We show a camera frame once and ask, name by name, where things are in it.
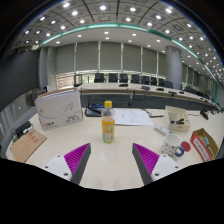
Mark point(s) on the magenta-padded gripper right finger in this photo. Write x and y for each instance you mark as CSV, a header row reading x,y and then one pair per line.
x,y
146,160

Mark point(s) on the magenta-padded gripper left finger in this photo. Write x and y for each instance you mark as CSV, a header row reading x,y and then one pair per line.
x,y
77,160

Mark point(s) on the yellow-capped clear drink bottle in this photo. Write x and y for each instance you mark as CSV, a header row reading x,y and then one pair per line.
x,y
108,130

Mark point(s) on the white printed paper sheet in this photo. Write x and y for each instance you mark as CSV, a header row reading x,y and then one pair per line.
x,y
133,117

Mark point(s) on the black desk console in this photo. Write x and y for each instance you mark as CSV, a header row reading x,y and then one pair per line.
x,y
91,112

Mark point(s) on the white printer paper box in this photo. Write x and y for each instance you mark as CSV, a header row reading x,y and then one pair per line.
x,y
58,111

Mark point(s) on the brown cardboard box, red label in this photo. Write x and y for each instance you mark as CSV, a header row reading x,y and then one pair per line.
x,y
199,146

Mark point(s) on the black desk microphone unit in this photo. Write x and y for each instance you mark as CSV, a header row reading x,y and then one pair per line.
x,y
204,114

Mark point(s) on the long curved conference desk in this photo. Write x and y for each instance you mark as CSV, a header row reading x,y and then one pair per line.
x,y
110,88

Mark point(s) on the row of black office chairs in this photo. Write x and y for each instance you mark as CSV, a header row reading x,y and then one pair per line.
x,y
113,77

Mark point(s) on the group of ceiling lights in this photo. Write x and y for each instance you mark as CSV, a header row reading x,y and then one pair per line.
x,y
103,7

